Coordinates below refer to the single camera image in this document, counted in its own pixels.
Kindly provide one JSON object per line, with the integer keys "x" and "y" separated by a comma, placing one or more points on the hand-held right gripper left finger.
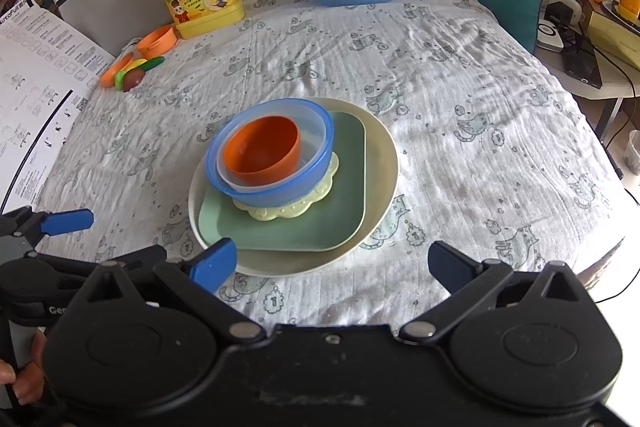
{"x": 215, "y": 264}

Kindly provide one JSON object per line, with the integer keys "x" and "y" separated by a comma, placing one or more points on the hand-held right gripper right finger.
{"x": 450, "y": 267}

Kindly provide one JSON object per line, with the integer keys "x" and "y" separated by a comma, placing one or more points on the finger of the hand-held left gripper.
{"x": 65, "y": 222}
{"x": 135, "y": 257}

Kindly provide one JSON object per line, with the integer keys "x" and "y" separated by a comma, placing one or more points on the yellow scalloped small plate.
{"x": 280, "y": 212}

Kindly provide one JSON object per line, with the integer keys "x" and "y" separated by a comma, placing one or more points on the blue transparent bowl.
{"x": 280, "y": 196}

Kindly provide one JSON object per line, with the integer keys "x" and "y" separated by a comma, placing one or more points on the small orange bowl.
{"x": 265, "y": 157}

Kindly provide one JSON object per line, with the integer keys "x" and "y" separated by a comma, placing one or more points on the white round plate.
{"x": 380, "y": 157}

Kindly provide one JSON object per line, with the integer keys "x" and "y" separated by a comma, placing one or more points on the green square plate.
{"x": 345, "y": 187}

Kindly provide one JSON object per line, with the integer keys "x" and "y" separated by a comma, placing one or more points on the clear plastic bowl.
{"x": 310, "y": 127}

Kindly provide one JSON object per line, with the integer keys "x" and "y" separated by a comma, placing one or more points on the person's left hand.
{"x": 32, "y": 367}

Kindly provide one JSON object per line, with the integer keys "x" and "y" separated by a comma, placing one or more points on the white printed instruction sheet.
{"x": 40, "y": 82}

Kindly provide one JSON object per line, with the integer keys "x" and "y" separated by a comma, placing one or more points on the maroon toy vegetable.
{"x": 133, "y": 81}

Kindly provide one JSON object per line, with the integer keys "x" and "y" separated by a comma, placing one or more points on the yellow toy banana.
{"x": 135, "y": 65}

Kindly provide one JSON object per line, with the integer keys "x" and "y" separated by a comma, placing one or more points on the white cat-print blanket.
{"x": 475, "y": 82}

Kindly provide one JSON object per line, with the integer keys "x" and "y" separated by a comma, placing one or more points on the orange plastic container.
{"x": 157, "y": 42}

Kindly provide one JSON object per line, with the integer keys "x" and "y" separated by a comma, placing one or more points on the white side table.
{"x": 615, "y": 84}

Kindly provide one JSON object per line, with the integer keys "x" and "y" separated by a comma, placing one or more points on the black smartphone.
{"x": 582, "y": 57}

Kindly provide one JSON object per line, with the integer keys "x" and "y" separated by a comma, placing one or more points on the white round charger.
{"x": 550, "y": 35}

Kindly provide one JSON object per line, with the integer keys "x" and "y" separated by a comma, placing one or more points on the teal yellow striped cushion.
{"x": 505, "y": 2}

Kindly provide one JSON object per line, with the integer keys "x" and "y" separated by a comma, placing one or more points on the yellow cardboard box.
{"x": 615, "y": 29}

